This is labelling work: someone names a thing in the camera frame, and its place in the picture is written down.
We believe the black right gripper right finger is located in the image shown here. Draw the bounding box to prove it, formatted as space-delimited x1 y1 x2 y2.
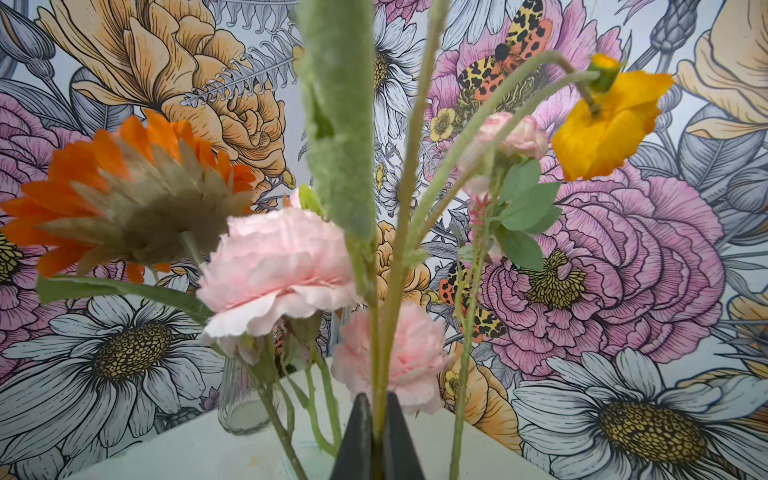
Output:
382 392 425 480

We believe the yellow ranunculus stem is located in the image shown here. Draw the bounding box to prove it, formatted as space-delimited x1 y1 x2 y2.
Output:
371 0 676 445

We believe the cream white rose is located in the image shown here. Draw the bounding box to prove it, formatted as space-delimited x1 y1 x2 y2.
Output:
296 0 385 421

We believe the orange gerbera flower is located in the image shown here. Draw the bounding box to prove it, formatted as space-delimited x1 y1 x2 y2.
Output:
0 109 259 325

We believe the pink rose flower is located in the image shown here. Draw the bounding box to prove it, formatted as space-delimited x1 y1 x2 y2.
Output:
197 185 360 479

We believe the pink carnation stem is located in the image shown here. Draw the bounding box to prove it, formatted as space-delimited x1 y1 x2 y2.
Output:
450 112 559 479

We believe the clear ribbed glass vase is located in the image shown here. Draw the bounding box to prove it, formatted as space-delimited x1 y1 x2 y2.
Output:
218 358 271 436

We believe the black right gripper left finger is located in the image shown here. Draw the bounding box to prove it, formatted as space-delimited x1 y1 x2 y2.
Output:
329 393 373 480

